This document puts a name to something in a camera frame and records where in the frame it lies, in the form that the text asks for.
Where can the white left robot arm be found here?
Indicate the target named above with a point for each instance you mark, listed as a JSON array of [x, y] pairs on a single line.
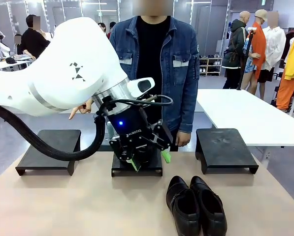
[[70, 49]]

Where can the white table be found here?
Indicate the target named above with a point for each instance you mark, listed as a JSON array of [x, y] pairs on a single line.
[[247, 115]]

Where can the black cap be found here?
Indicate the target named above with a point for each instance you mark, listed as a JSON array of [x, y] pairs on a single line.
[[10, 60]]

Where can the white shoe rack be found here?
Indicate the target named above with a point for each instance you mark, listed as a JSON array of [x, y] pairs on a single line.
[[210, 66]]

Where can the mannequin in white shirt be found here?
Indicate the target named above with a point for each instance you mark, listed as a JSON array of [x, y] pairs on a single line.
[[274, 46]]

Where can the mannequin in yellow orange clothes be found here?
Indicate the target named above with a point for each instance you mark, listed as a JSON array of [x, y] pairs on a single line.
[[292, 68]]

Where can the black tripod pole with phone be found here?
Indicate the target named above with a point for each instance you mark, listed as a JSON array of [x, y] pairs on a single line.
[[245, 61]]

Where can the black shoe stand with slot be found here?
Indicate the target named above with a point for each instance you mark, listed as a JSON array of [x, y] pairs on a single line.
[[150, 167]]

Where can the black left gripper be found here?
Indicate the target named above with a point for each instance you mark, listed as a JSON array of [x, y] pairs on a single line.
[[129, 125]]

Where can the person's left hand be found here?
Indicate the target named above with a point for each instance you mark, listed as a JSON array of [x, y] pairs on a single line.
[[183, 138]]

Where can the mannequin in orange top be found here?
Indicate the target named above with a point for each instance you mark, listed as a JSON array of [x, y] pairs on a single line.
[[256, 49]]

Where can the person in denim jacket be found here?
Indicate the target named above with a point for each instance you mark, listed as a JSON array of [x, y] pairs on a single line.
[[176, 61]]

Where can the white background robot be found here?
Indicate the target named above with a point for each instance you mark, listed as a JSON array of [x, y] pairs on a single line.
[[0, 45]]

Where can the man in black shirt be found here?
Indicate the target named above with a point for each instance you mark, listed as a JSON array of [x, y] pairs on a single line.
[[33, 41]]

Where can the white background desk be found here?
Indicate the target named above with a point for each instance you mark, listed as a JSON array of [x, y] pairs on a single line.
[[6, 66]]

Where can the person's right hand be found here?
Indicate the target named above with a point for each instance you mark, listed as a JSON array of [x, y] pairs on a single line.
[[84, 108]]

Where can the person's left forearm denim sleeve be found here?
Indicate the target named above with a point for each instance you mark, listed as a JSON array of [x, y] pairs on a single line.
[[188, 110]]

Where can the mannequin in dark green jacket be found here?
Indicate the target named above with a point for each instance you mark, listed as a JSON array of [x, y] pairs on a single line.
[[235, 49]]

